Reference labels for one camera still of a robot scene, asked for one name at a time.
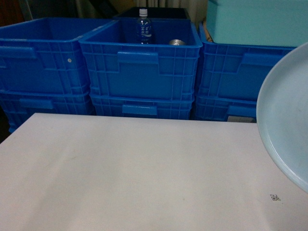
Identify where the light blue oval tray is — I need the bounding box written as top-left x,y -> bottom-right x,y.
256,43 -> 308,192

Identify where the lower middle blue crate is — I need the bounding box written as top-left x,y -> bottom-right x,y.
90,94 -> 194,120

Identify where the blue crate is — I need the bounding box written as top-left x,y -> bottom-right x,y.
0,17 -> 110,95
191,96 -> 257,121
195,23 -> 292,101
79,18 -> 202,100
90,94 -> 194,120
0,91 -> 95,133

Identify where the lower right blue crate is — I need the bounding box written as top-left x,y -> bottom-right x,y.
191,96 -> 257,121

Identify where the upper middle blue crate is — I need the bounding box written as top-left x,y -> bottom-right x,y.
79,18 -> 202,100

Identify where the silver metal can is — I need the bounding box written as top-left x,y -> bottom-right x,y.
169,39 -> 186,46

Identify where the clear water bottle blue label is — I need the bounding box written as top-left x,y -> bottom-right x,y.
136,8 -> 152,44

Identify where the upper right blue crate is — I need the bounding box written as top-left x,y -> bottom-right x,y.
195,23 -> 292,101

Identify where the dark crate behind bottle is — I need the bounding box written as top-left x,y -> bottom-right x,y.
114,7 -> 190,20

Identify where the white table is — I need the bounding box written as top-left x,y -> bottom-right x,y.
0,114 -> 308,231

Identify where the upper left blue crate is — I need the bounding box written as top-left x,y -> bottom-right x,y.
0,17 -> 110,95

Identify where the lower left blue crate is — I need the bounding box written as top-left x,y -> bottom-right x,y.
0,91 -> 95,133

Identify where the small QR code sticker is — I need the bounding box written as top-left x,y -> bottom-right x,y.
270,194 -> 281,201

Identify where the teal foam box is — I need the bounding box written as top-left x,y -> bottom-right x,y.
206,0 -> 308,47

